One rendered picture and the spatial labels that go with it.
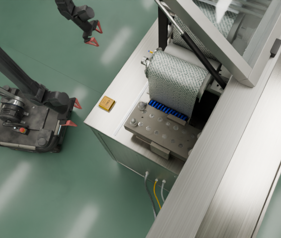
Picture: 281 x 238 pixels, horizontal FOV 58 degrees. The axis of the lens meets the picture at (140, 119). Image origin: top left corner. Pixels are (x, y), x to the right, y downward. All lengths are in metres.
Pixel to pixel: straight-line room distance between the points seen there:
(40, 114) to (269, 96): 1.88
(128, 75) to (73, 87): 1.22
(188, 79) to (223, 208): 0.53
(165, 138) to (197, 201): 0.72
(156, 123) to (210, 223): 0.63
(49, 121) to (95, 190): 0.72
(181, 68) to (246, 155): 0.45
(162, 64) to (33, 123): 1.52
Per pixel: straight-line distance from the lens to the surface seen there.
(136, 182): 2.23
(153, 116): 1.28
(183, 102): 1.18
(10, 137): 2.43
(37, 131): 2.33
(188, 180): 0.55
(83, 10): 1.40
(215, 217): 0.77
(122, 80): 1.54
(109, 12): 3.22
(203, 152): 0.57
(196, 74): 1.06
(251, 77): 0.65
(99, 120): 1.44
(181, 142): 1.23
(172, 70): 1.07
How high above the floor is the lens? 2.19
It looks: 67 degrees down
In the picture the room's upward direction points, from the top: 11 degrees counter-clockwise
